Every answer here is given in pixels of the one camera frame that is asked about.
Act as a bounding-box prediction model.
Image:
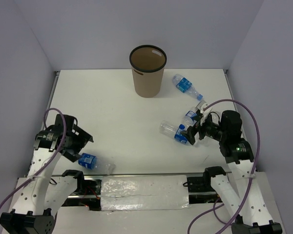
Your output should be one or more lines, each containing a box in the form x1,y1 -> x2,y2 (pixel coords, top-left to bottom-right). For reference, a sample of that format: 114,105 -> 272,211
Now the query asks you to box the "clear bottle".
159,121 -> 194,146

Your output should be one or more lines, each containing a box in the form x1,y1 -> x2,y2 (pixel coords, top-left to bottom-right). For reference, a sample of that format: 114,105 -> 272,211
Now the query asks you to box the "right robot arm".
182,110 -> 283,234

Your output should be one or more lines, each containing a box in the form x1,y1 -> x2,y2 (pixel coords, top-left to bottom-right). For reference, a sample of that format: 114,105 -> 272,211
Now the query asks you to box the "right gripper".
179,112 -> 226,144

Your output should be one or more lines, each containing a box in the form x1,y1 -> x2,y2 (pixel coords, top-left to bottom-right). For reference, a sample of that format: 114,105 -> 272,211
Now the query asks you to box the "brown paper bin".
129,45 -> 167,98

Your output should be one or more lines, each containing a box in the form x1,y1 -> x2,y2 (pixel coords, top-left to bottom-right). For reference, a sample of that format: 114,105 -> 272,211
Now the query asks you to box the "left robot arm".
0,114 -> 93,234

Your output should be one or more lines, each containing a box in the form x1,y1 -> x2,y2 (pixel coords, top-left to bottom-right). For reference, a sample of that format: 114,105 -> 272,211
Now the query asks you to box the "small bottle, blue cap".
178,107 -> 196,129

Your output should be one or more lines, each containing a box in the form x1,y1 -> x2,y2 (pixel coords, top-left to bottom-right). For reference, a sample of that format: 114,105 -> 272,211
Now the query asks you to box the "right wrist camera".
195,100 -> 212,125

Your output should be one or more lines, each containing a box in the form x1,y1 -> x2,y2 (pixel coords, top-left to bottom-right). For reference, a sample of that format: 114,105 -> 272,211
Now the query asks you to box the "aluminium rail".
26,172 -> 232,177

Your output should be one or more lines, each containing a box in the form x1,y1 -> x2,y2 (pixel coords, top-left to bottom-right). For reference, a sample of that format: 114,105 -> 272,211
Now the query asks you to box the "bottle near bin, blue label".
172,74 -> 203,101

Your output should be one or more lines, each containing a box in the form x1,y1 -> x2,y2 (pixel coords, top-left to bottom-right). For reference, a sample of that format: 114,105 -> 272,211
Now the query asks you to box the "green label bottle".
197,136 -> 212,147

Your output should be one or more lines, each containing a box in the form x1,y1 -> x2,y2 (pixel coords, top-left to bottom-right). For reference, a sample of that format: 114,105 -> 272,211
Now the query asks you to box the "silver foil tape sheet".
100,175 -> 189,211

